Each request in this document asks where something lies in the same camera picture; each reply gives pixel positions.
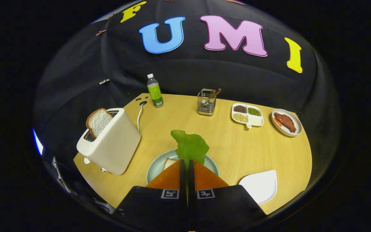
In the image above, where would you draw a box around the brown meat piece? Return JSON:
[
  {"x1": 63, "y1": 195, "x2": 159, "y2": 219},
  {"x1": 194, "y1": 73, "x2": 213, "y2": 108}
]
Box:
[{"x1": 273, "y1": 112, "x2": 297, "y2": 133}]

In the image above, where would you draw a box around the green lettuce leaf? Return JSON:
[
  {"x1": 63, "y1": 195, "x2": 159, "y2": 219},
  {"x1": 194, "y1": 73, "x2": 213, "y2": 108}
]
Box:
[{"x1": 171, "y1": 130, "x2": 210, "y2": 169}]

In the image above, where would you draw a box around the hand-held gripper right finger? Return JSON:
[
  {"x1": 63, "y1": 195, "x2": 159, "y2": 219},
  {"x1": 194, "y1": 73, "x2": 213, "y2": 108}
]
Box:
[{"x1": 188, "y1": 160, "x2": 266, "y2": 231}]

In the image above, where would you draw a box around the white toaster cable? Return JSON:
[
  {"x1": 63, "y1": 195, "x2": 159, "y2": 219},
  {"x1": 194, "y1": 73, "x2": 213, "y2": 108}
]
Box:
[{"x1": 137, "y1": 101, "x2": 148, "y2": 132}]

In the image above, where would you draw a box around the white toaster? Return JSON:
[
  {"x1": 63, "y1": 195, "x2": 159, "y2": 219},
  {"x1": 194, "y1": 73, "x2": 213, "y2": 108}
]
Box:
[{"x1": 76, "y1": 108, "x2": 141, "y2": 175}]

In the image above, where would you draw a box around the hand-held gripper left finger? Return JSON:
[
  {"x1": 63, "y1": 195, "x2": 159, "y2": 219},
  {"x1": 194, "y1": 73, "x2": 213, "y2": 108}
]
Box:
[{"x1": 114, "y1": 160, "x2": 187, "y2": 231}]

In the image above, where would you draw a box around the metal wire utensil holder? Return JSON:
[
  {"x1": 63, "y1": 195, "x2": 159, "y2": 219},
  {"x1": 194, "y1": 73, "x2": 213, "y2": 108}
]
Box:
[{"x1": 197, "y1": 89, "x2": 217, "y2": 116}]

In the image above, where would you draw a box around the black backdrop cloth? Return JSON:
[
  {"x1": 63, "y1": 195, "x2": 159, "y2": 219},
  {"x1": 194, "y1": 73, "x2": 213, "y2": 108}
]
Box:
[{"x1": 33, "y1": 0, "x2": 342, "y2": 194}]

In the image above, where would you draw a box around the wooden-handled utensil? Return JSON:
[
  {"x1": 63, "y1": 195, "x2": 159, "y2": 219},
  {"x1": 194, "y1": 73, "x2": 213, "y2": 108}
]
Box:
[{"x1": 202, "y1": 88, "x2": 222, "y2": 105}]

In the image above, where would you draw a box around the white leaf-shaped plate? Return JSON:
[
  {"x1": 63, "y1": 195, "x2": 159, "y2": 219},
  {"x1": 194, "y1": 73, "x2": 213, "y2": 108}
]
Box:
[{"x1": 239, "y1": 170, "x2": 278, "y2": 205}]

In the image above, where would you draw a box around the white bread slice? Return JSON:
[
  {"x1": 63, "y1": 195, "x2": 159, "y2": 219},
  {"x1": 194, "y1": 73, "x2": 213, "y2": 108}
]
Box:
[
  {"x1": 162, "y1": 158, "x2": 180, "y2": 171},
  {"x1": 86, "y1": 108, "x2": 114, "y2": 139}
]

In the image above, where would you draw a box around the clear bottle green label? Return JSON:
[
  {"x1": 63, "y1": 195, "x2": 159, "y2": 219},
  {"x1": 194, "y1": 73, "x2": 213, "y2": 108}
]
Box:
[{"x1": 147, "y1": 73, "x2": 164, "y2": 108}]

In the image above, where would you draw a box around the grey-green round plate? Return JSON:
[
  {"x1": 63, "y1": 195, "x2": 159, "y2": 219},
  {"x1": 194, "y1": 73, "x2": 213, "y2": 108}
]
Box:
[{"x1": 146, "y1": 150, "x2": 219, "y2": 184}]

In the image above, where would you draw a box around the white divided dish of beans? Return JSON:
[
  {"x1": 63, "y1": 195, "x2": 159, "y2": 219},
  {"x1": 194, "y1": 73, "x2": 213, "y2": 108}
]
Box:
[{"x1": 231, "y1": 103, "x2": 264, "y2": 129}]

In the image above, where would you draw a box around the small white plate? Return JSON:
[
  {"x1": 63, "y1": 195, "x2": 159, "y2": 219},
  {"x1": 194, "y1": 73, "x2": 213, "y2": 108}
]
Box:
[{"x1": 271, "y1": 109, "x2": 303, "y2": 137}]

